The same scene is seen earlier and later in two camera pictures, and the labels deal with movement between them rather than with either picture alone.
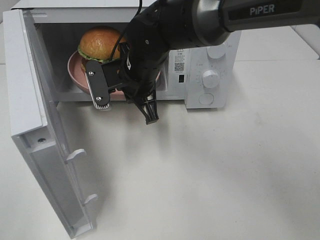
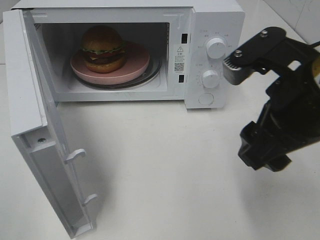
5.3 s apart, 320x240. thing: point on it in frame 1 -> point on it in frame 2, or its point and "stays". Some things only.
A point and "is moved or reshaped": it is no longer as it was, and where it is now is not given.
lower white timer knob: [210, 78] stays
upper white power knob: [217, 52] stays
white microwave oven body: [205, 75] stays
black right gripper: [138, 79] -> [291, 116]
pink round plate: [79, 77] is moved or reshaped
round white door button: [206, 98] stays
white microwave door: [36, 125] stays
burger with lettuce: [96, 43] is moved or reshaped
